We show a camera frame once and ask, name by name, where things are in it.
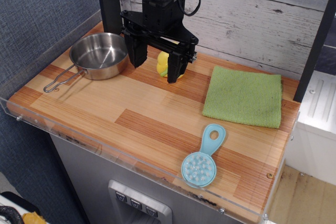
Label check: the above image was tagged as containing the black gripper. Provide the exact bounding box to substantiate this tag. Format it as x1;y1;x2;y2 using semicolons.
121;0;198;83

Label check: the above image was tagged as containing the yellow toy bell pepper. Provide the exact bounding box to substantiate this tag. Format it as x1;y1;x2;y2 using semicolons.
156;51;169;78

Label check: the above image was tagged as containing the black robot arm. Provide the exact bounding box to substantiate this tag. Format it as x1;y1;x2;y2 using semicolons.
121;0;199;83

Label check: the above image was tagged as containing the green cloth towel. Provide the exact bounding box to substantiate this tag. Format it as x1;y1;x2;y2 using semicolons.
202;66;282;129

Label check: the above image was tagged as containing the stainless steel pot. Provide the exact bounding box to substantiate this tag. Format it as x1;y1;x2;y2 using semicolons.
44;33;129;93

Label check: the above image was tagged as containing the clear acrylic table guard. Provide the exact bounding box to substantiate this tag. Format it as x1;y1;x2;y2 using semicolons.
3;88;300;223

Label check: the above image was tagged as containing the light blue scrub brush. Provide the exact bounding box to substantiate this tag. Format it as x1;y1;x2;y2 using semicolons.
181;124;226;188

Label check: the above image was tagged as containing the grey toy dispenser panel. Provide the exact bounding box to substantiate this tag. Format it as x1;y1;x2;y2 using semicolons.
108;179;173;223

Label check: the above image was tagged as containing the white box cabinet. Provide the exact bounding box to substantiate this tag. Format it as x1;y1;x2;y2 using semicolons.
284;71;335;185

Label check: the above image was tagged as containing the yellow object at corner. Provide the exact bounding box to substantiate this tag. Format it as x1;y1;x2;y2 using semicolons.
22;212;47;224

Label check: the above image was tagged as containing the black mesh object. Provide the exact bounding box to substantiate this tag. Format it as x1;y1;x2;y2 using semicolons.
1;206;24;224

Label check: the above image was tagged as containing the black vertical frame post left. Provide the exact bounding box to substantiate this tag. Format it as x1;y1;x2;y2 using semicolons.
99;0;122;34

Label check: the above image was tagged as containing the black vertical frame post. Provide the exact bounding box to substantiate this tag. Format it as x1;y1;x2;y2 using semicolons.
292;0;336;103
99;0;122;34

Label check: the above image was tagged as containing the black vertical frame post right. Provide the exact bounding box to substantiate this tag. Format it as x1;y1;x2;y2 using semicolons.
292;0;336;103

